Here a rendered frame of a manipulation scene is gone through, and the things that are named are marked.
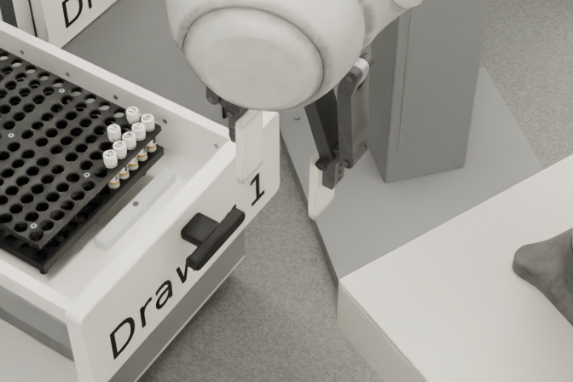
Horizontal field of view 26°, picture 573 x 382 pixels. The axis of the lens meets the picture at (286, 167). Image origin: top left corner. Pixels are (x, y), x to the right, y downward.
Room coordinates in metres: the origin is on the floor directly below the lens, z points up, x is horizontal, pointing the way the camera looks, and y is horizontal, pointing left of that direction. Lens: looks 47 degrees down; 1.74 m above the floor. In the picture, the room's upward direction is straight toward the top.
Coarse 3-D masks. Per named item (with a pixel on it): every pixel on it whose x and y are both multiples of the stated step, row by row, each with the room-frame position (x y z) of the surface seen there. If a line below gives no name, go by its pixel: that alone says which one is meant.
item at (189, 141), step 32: (0, 32) 0.99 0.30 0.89; (64, 64) 0.94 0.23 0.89; (128, 96) 0.89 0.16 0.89; (160, 96) 0.88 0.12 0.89; (192, 128) 0.85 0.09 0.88; (224, 128) 0.84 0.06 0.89; (160, 160) 0.85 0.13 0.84; (192, 160) 0.85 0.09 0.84; (128, 192) 0.81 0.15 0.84; (96, 224) 0.77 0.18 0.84; (0, 256) 0.73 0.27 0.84; (64, 256) 0.73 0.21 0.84; (96, 256) 0.73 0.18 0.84; (0, 288) 0.66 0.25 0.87; (32, 288) 0.65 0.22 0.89; (64, 288) 0.69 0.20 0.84; (32, 320) 0.65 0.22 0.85; (64, 320) 0.63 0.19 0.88
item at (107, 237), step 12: (156, 180) 0.81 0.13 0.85; (168, 180) 0.82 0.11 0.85; (144, 192) 0.80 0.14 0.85; (156, 192) 0.80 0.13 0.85; (132, 204) 0.78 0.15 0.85; (144, 204) 0.78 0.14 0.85; (120, 216) 0.77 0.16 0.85; (132, 216) 0.77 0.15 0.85; (108, 228) 0.75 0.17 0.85; (120, 228) 0.75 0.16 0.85; (96, 240) 0.74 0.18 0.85; (108, 240) 0.74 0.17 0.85
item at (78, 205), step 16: (160, 128) 0.84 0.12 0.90; (144, 144) 0.81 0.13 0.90; (128, 160) 0.79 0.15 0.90; (112, 176) 0.77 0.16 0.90; (80, 192) 0.75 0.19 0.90; (96, 192) 0.76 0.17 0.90; (80, 208) 0.74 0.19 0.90; (64, 224) 0.72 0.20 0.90; (32, 240) 0.70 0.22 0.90; (48, 240) 0.70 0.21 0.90
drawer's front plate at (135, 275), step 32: (224, 160) 0.76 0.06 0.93; (192, 192) 0.73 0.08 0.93; (224, 192) 0.75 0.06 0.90; (160, 224) 0.69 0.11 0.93; (128, 256) 0.65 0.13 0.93; (160, 256) 0.67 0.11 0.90; (96, 288) 0.62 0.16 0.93; (128, 288) 0.64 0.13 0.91; (96, 320) 0.60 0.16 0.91; (160, 320) 0.67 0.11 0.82; (96, 352) 0.60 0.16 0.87; (128, 352) 0.63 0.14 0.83
